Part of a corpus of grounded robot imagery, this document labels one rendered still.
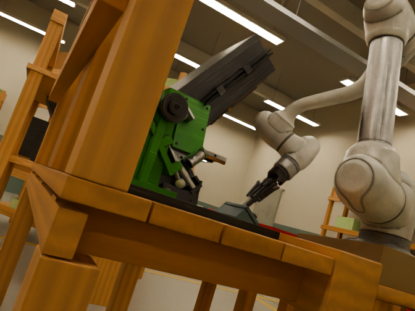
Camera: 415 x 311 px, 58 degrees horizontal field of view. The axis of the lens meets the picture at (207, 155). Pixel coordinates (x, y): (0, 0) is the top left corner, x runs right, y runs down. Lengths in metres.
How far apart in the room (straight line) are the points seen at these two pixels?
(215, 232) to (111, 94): 0.29
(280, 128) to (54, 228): 1.10
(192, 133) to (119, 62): 0.75
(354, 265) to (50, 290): 0.60
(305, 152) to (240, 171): 10.40
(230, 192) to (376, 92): 10.60
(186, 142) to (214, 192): 10.21
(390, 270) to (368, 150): 0.33
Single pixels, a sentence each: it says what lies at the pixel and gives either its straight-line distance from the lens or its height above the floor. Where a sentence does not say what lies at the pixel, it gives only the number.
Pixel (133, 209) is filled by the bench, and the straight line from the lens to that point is 0.60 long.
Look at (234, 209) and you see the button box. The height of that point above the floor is 0.93.
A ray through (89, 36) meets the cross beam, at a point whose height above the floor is 1.18.
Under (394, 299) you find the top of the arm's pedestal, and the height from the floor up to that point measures 0.82.
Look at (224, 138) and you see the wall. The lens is 11.62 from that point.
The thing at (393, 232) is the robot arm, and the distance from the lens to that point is 1.30.
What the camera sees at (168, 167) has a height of 0.97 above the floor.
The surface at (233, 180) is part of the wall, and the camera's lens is 11.78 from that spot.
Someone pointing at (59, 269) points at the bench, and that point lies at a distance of 0.60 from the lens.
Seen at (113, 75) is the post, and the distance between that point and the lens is 0.60.
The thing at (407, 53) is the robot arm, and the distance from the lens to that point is 1.56.
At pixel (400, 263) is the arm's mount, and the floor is 0.92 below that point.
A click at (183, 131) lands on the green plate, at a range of 1.31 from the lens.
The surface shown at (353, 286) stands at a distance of 0.90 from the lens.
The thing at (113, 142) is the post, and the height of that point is 0.95.
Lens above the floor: 0.88
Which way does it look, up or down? 9 degrees up
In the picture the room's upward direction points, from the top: 18 degrees clockwise
